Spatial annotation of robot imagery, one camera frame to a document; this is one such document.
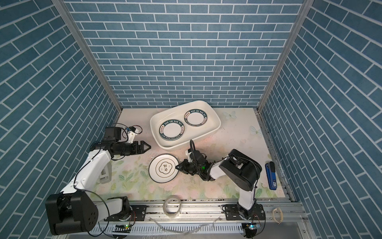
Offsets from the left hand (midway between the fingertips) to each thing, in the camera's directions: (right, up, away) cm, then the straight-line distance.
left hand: (145, 147), depth 82 cm
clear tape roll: (+16, -30, -5) cm, 35 cm away
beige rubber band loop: (+69, -30, -8) cm, 75 cm away
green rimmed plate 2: (+28, +17, +31) cm, 45 cm away
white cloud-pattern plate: (+9, -13, +5) cm, 17 cm away
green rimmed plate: (+11, +8, +24) cm, 28 cm away
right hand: (+15, -12, +3) cm, 20 cm away
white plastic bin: (+41, +13, +29) cm, 52 cm away
